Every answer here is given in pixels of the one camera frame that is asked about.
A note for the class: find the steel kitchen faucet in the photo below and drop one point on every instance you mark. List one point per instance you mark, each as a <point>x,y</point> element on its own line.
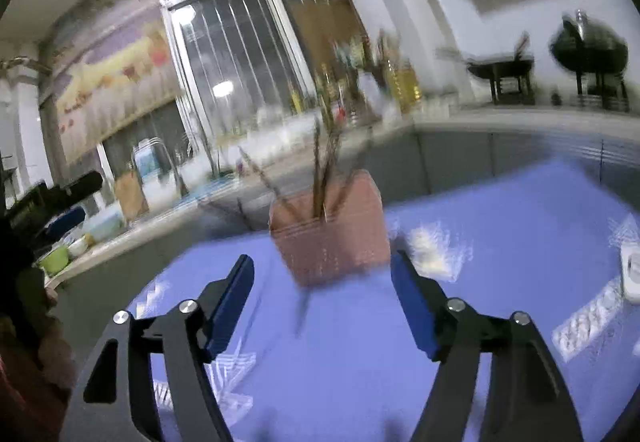
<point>170,161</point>

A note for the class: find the blue printed tablecloth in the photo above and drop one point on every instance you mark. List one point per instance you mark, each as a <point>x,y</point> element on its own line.
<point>500,222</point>

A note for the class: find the black lidded wok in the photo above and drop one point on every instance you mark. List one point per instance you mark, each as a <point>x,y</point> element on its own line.
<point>590,46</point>

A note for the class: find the kitchen counter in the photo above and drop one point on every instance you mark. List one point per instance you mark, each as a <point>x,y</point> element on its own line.
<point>500,119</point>

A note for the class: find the leaning wooden chopping board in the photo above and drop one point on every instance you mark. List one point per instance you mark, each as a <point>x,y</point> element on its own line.
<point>131,197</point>

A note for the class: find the green bowl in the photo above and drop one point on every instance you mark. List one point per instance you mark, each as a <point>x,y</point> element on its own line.
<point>54,261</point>

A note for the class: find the white plastic object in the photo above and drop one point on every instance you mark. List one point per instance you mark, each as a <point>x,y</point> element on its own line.
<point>631,272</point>

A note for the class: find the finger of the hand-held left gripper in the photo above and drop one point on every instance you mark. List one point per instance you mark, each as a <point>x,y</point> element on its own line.
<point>65,222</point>
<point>82,184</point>

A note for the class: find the pink plastic utensil basket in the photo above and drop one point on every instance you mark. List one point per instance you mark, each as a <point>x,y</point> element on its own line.
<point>330,242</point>

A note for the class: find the yellow cooking oil bottle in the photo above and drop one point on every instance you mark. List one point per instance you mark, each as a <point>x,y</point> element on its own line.
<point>402,86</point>

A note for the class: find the blue white carton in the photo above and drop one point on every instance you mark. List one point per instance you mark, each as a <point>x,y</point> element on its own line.
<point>149,161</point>

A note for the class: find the white plastic jug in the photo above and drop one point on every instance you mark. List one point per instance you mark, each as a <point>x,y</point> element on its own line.
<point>370,91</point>

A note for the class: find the bundle of brown chopsticks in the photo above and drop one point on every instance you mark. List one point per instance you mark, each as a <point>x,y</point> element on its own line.
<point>320,171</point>

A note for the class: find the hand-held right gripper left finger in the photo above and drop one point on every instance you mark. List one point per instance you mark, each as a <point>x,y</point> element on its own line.
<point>232,307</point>

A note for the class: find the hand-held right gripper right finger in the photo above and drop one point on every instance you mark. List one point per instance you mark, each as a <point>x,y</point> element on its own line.
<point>415,307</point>

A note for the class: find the gas stove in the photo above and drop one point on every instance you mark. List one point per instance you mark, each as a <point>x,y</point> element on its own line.
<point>595,102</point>

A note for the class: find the grey kitchen cabinet fronts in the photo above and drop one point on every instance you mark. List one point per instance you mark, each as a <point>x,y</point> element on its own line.
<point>450,156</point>

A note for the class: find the white bowl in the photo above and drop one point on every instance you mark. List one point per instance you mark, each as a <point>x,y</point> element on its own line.
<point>78,246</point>

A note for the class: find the black open wok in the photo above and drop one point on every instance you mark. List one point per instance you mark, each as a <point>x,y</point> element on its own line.
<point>500,66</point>

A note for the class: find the person's left forearm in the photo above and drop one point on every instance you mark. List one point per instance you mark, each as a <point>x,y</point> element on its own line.
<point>22,407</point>

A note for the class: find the wall poster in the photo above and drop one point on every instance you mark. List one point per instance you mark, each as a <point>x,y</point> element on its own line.
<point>115,71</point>

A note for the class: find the barred kitchen window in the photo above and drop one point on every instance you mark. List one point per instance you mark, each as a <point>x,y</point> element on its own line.
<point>240,46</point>

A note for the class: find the person's left hand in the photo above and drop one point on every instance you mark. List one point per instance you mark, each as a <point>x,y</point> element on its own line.
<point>57,342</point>

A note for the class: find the pale blue plastic container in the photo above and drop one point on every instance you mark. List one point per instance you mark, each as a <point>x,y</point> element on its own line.
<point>105,227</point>

